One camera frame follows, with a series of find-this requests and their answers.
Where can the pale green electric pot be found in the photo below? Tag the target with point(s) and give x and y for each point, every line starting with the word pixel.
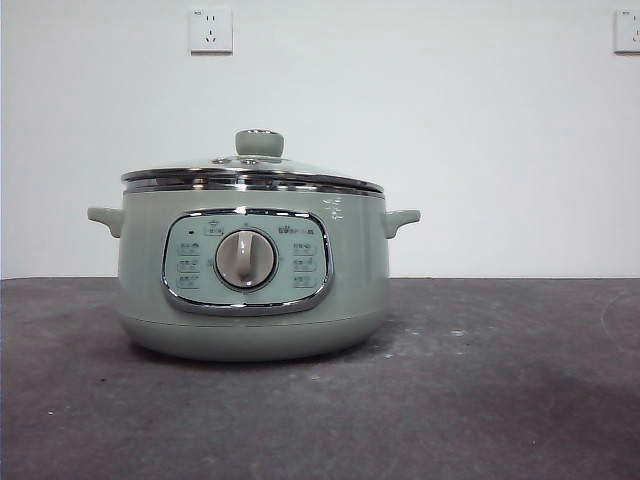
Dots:
pixel 150 290

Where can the glass lid with green knob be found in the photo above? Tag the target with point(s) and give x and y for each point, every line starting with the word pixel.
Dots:
pixel 259 145

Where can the white wall socket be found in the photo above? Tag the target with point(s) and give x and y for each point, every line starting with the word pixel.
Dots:
pixel 628 31
pixel 211 32

